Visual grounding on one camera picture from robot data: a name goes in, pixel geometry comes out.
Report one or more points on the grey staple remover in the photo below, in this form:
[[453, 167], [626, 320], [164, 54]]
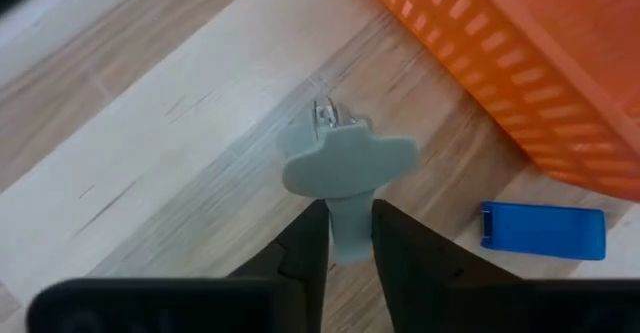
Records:
[[345, 163]]

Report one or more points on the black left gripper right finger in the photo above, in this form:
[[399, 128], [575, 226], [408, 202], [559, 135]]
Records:
[[415, 263]]

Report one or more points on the orange plastic basket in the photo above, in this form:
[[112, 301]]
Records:
[[550, 48]]

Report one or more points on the blue mini stapler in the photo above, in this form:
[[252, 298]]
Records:
[[545, 230]]

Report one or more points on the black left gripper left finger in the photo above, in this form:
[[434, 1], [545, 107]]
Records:
[[295, 258]]

